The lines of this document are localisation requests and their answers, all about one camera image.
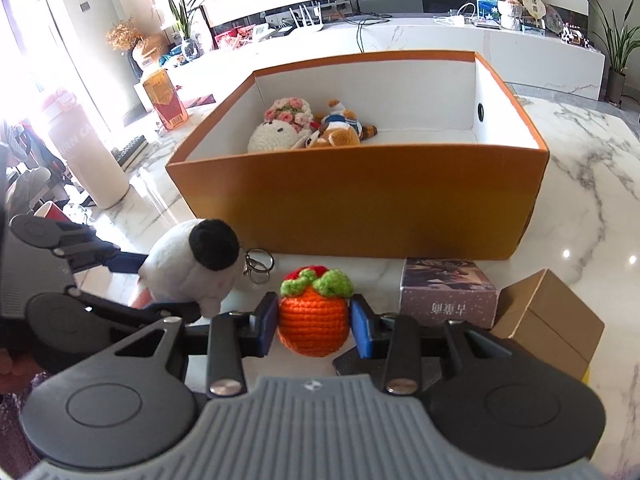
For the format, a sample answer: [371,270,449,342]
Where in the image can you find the white bin with orange rim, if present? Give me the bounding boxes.
[165,50,551,261]

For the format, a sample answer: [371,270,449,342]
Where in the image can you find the white and black plush toy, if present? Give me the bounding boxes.
[137,217,241,318]

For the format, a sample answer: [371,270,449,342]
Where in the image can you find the clothes on chair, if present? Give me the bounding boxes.
[0,120,66,211]

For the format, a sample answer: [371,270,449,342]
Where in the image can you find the red snack boxes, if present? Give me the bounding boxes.
[212,25,261,51]

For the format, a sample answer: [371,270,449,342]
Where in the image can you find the white charger with cable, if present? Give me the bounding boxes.
[435,2,478,26]

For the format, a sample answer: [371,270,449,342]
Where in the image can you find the dark grey box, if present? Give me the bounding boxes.
[331,344,391,377]

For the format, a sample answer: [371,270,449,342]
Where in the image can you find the white crochet bear with flowers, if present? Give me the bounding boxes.
[247,96,315,153]

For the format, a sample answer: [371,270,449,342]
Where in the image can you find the white tumbler pink lid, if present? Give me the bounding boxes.
[42,87,131,209]

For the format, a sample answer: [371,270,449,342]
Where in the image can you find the brown cardboard box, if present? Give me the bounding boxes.
[490,268,606,381]

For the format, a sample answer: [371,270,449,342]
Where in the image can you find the tall potted plant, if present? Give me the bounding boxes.
[580,0,640,106]

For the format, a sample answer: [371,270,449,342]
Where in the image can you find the golden dried flowers in vase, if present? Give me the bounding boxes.
[106,17,151,81]

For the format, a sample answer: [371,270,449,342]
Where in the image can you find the orange and red gift box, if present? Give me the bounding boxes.
[142,70,189,131]

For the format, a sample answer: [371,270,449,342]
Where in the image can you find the black and white figurine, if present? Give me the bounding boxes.
[561,24,593,48]

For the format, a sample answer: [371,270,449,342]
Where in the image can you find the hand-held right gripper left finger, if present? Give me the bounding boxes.
[112,292,279,397]

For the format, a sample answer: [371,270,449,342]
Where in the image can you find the purple card box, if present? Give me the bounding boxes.
[399,257,501,328]

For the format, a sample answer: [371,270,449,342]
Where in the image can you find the green plant in glass vase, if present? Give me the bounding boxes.
[167,0,213,61]

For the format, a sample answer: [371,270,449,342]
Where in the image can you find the round paper fan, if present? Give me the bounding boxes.
[522,0,551,28]

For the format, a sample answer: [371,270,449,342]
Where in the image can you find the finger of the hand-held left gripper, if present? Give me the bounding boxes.
[65,285,203,333]
[52,222,151,276]

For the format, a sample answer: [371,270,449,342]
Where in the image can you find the white router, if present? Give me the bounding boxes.
[287,2,326,33]

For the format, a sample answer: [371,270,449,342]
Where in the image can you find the teddy bear bouquet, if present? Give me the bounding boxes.
[494,0,524,31]

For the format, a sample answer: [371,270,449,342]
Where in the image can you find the brown dog plush sailor outfit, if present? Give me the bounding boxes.
[305,99,378,150]

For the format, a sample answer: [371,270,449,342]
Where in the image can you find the metal key ring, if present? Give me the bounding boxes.
[243,247,276,286]

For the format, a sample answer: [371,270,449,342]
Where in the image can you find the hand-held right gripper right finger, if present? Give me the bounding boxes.
[350,294,506,395]

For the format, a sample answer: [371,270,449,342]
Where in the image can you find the black cable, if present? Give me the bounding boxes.
[356,14,391,53]

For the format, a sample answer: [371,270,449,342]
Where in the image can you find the white television cabinet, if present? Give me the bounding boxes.
[135,0,608,106]

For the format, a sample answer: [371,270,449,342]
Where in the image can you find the black keyboard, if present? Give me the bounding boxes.
[115,134,149,168]

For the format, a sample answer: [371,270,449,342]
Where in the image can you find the orange crochet persimmon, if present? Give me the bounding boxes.
[276,267,351,358]

